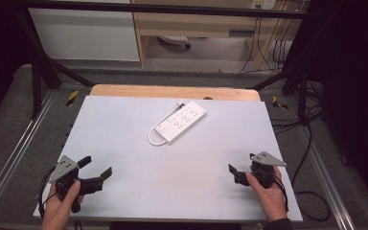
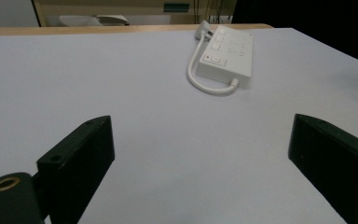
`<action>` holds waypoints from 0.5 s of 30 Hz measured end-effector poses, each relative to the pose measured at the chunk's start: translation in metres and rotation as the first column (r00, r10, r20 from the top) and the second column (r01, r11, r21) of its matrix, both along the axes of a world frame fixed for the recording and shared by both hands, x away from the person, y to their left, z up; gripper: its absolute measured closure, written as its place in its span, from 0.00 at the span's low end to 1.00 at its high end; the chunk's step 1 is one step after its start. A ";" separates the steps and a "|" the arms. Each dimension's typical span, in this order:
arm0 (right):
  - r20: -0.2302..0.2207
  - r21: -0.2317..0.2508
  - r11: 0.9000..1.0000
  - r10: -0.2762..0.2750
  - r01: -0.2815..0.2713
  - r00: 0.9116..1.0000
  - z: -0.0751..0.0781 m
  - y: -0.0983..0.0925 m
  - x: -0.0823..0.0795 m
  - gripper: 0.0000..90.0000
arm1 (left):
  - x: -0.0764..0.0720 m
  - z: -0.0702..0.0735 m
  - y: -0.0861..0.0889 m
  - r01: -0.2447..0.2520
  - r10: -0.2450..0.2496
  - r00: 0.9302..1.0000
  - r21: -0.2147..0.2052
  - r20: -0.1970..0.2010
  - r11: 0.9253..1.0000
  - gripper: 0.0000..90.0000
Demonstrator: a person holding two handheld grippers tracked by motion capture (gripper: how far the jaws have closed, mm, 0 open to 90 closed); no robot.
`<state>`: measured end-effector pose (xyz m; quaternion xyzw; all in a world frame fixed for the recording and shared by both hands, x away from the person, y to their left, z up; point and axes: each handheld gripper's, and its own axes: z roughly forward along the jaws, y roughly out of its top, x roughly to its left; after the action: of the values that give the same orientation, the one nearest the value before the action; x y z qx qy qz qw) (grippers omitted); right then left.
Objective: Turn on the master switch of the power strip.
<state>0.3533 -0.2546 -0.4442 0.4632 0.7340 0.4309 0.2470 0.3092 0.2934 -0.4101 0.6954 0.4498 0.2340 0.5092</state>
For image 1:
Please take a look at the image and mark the black metal frame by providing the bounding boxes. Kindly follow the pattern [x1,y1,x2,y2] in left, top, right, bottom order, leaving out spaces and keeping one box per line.
[11,0,312,120]

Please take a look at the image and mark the white cabinet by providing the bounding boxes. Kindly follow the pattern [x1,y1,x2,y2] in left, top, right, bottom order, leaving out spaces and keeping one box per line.
[28,7,141,62]

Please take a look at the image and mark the aluminium floor rail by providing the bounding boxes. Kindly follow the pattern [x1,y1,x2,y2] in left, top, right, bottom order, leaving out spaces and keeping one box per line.
[296,125,357,230]
[0,90,58,219]

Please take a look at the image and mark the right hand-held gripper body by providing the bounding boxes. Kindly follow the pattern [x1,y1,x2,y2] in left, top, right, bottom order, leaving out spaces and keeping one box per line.
[233,150,288,190]

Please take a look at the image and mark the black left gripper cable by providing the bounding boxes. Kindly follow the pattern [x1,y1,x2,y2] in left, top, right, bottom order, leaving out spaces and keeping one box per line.
[37,166,58,219]

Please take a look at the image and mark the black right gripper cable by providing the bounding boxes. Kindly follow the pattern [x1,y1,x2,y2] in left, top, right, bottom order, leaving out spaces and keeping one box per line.
[258,169,290,213]

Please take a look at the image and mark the person's left hand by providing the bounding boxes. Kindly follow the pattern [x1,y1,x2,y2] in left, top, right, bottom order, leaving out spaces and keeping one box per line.
[40,179,84,226]

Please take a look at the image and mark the white chair base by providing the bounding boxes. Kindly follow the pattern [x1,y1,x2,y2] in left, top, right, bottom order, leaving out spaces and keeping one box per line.
[157,34,193,50]

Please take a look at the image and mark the light wooden desk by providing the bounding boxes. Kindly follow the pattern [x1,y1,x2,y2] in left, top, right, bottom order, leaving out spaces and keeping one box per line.
[129,0,305,70]

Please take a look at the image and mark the white power strip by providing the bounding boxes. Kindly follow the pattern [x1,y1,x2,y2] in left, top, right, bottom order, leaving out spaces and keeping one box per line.
[153,101,208,144]

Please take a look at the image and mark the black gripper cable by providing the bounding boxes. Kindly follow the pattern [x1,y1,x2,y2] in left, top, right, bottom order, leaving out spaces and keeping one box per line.
[258,169,290,213]
[37,166,58,219]

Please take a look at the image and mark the black hanging cables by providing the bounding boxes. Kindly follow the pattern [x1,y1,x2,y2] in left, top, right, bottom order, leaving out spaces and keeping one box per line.
[237,12,301,77]

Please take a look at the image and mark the white wall outlet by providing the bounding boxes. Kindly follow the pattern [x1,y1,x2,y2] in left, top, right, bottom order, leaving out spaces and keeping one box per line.
[250,0,278,11]

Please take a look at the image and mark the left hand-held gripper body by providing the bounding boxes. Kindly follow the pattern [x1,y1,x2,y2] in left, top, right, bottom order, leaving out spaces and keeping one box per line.
[49,154,105,214]

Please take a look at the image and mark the person's right hand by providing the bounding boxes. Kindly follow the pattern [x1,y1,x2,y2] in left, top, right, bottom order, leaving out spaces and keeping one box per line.
[245,165,288,223]

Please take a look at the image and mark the black floor cable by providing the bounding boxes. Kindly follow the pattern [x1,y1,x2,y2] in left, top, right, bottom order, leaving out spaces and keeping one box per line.
[269,80,333,223]

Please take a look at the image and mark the white power strip cable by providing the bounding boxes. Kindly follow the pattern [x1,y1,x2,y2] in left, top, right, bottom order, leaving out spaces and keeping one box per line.
[147,100,185,148]

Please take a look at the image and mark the wooden table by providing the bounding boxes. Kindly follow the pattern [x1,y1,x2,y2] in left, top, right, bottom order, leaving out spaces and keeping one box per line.
[89,83,263,103]

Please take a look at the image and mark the yellow black tape marker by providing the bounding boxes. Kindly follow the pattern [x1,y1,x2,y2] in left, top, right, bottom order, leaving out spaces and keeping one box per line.
[271,95,289,110]
[65,89,81,107]

